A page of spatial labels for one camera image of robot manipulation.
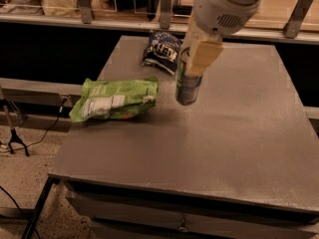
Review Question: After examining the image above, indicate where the metal shelf bracket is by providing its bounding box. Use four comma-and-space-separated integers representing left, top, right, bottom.
159, 0, 171, 30
78, 0, 93, 24
283, 0, 314, 39

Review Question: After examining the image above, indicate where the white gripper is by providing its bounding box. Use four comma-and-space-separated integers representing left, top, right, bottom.
181, 0, 260, 77

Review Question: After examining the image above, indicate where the black table leg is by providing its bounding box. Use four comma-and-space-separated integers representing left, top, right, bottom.
21, 176, 60, 239

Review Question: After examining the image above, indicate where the brown tray on shelf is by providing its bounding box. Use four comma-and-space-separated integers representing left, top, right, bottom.
172, 0, 200, 18

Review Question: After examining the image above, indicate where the green rice chip bag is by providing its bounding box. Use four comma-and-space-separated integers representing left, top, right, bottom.
69, 77, 159, 122

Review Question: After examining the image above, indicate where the grey drawer with handle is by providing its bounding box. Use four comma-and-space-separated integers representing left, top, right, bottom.
66, 190, 318, 239

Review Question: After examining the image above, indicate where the black cable on floor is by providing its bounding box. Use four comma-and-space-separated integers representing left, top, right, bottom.
0, 97, 69, 154

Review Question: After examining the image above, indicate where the silver redbull can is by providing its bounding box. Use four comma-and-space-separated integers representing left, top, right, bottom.
175, 48, 202, 106

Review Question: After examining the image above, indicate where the metal shelf bracket right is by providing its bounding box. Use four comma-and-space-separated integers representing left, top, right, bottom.
283, 0, 314, 39

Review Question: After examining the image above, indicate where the metal shelf bracket middle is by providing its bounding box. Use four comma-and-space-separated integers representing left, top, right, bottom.
159, 0, 171, 30

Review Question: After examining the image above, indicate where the dark blue chip bag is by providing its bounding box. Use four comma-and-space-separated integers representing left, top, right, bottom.
142, 32, 181, 75

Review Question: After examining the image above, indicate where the metal shelf bracket left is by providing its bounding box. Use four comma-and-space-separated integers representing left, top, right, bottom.
78, 0, 93, 24

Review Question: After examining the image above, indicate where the black tripod stand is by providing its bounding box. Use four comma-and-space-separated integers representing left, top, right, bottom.
0, 86, 29, 156

